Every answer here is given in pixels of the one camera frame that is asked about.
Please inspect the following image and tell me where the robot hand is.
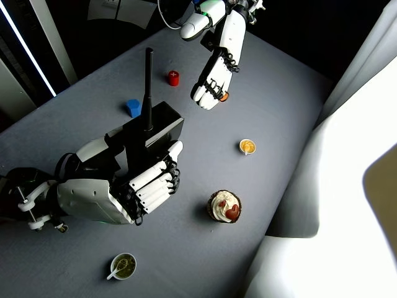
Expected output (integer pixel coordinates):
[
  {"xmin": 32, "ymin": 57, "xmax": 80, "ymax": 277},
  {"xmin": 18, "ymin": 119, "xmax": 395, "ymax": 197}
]
[
  {"xmin": 54, "ymin": 125, "xmax": 184, "ymax": 227},
  {"xmin": 179, "ymin": 0, "xmax": 249, "ymax": 111}
]

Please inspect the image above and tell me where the black box with antenna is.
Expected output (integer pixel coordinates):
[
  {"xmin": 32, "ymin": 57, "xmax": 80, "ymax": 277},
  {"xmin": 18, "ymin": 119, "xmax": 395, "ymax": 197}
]
[{"xmin": 113, "ymin": 47, "xmax": 185, "ymax": 179}]

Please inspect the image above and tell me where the red cylinder block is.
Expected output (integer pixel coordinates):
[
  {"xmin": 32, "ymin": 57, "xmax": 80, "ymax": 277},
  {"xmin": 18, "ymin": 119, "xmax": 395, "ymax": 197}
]
[{"xmin": 167, "ymin": 70, "xmax": 181, "ymax": 87}]

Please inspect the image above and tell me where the green soup bowl with spoon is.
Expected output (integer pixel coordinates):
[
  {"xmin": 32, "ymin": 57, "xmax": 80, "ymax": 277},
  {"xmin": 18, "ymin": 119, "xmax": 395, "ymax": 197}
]
[{"xmin": 106, "ymin": 252, "xmax": 138, "ymax": 281}]

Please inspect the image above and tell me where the blue hexagon block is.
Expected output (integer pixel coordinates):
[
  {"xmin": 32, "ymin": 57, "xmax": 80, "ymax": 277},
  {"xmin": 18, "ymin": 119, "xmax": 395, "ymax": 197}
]
[{"xmin": 125, "ymin": 99, "xmax": 143, "ymax": 119}]

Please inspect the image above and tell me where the small white coffee cup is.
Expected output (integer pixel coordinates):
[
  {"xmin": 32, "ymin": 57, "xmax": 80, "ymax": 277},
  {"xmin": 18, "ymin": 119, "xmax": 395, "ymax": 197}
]
[{"xmin": 239, "ymin": 138, "xmax": 257, "ymax": 156}]

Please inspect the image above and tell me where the grey table cloth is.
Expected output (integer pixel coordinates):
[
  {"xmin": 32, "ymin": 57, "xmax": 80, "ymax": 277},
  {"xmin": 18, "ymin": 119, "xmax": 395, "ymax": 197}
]
[{"xmin": 0, "ymin": 23, "xmax": 334, "ymax": 298}]

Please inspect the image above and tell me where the toy cupcake with hearts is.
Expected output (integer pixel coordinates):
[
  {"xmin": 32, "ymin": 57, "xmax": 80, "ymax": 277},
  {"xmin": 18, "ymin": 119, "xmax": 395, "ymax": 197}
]
[{"xmin": 207, "ymin": 189, "xmax": 243, "ymax": 224}]

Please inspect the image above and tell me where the bright light strip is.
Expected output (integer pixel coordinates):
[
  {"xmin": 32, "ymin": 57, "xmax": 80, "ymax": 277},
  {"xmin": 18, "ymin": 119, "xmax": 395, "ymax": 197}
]
[{"xmin": 0, "ymin": 4, "xmax": 58, "ymax": 98}]

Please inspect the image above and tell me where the white pillar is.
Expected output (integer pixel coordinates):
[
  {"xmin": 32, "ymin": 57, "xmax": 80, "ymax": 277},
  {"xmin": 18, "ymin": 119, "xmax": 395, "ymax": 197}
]
[{"xmin": 29, "ymin": 0, "xmax": 78, "ymax": 85}]

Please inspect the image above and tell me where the white fabric curtain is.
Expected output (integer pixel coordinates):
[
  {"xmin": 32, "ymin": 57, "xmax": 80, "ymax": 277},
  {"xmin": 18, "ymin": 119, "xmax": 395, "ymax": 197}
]
[{"xmin": 243, "ymin": 0, "xmax": 397, "ymax": 298}]

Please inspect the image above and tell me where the tan rounded panel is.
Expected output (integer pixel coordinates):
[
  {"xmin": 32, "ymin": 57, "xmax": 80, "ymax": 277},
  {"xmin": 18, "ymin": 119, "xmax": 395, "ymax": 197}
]
[{"xmin": 362, "ymin": 145, "xmax": 397, "ymax": 264}]

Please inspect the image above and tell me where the thin white cable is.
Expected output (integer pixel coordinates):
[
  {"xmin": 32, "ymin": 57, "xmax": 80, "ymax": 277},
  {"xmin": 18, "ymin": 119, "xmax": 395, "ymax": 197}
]
[{"xmin": 157, "ymin": 0, "xmax": 184, "ymax": 31}]

